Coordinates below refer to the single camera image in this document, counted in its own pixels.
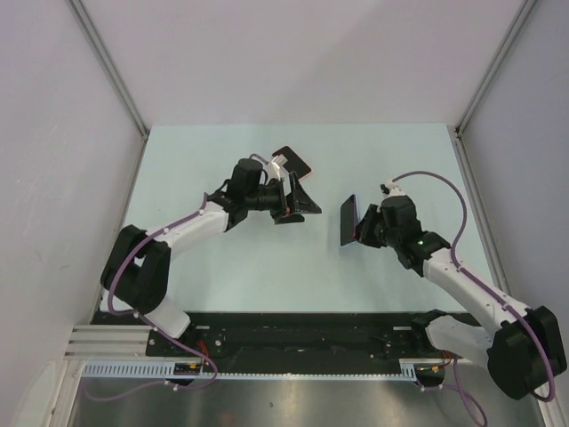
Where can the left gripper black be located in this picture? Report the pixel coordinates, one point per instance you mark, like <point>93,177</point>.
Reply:
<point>297,202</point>

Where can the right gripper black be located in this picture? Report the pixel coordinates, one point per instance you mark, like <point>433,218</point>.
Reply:
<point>372,213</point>

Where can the black phone from blue case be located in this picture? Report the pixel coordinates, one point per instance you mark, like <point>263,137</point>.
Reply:
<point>347,220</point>

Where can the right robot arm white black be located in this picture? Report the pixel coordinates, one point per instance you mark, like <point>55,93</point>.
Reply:
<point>520,347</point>

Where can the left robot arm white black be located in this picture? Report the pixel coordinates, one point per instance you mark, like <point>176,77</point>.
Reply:
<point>136,274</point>

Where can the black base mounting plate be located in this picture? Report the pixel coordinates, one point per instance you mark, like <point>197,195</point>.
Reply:
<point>336,343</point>

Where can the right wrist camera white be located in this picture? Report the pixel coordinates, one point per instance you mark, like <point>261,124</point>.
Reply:
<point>391,189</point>

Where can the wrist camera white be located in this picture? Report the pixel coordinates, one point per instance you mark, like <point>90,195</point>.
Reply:
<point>391,189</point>
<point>275,168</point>

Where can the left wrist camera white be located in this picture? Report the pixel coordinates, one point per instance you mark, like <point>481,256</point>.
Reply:
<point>275,168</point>

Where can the slotted grey cable duct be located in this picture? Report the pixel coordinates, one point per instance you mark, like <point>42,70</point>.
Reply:
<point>177,370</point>

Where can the aluminium cross rail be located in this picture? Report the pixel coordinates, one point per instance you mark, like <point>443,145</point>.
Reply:
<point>107,342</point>

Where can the right aluminium frame post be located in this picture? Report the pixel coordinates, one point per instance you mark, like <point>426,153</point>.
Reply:
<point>514,31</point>

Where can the aluminium frame post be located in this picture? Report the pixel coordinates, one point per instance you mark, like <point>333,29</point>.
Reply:
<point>514,31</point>
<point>107,64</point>

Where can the left aluminium frame post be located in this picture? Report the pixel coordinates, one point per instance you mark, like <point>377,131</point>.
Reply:
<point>107,64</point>

